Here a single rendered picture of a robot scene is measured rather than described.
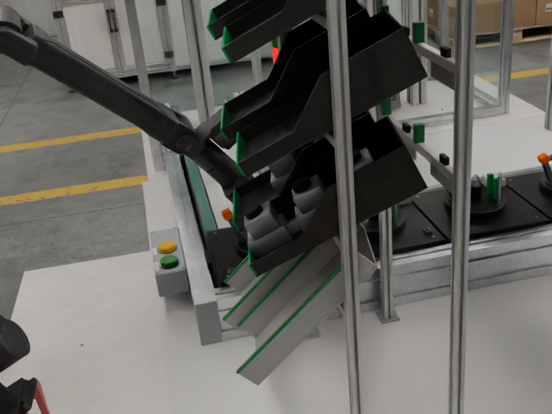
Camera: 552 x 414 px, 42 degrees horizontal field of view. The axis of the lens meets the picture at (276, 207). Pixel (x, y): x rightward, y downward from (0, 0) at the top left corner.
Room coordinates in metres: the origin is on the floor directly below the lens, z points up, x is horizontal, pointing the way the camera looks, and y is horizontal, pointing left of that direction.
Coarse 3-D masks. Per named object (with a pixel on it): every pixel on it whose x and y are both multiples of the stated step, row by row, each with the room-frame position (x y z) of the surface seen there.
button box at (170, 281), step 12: (168, 228) 1.54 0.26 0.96; (156, 240) 1.49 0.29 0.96; (168, 240) 1.48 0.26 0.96; (180, 240) 1.48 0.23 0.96; (156, 252) 1.43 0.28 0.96; (168, 252) 1.42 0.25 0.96; (180, 252) 1.41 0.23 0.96; (156, 264) 1.37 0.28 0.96; (180, 264) 1.36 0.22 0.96; (156, 276) 1.33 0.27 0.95; (168, 276) 1.33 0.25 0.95; (180, 276) 1.34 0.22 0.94; (168, 288) 1.33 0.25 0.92; (180, 288) 1.34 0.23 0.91
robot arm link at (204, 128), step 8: (216, 112) 1.38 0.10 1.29; (208, 120) 1.37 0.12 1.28; (216, 120) 1.36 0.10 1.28; (200, 128) 1.37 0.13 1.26; (208, 128) 1.35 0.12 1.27; (216, 128) 1.35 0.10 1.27; (184, 136) 1.30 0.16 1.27; (200, 136) 1.35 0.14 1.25; (208, 136) 1.34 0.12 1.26; (216, 136) 1.35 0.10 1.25; (176, 144) 1.31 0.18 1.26; (184, 144) 1.31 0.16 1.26; (192, 144) 1.31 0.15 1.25; (200, 144) 1.32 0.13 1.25; (224, 144) 1.35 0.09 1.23; (232, 144) 1.36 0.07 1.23; (184, 152) 1.31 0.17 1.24; (192, 152) 1.32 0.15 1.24
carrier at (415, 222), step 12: (408, 204) 1.52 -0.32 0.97; (396, 216) 1.38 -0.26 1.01; (408, 216) 1.46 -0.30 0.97; (420, 216) 1.45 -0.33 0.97; (372, 228) 1.38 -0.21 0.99; (396, 228) 1.37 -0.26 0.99; (408, 228) 1.40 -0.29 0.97; (420, 228) 1.39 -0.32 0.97; (432, 228) 1.39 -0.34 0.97; (372, 240) 1.36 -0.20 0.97; (396, 240) 1.35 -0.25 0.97; (408, 240) 1.35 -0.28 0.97; (420, 240) 1.34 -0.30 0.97; (432, 240) 1.34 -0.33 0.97; (444, 240) 1.33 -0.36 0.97; (396, 252) 1.32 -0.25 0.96
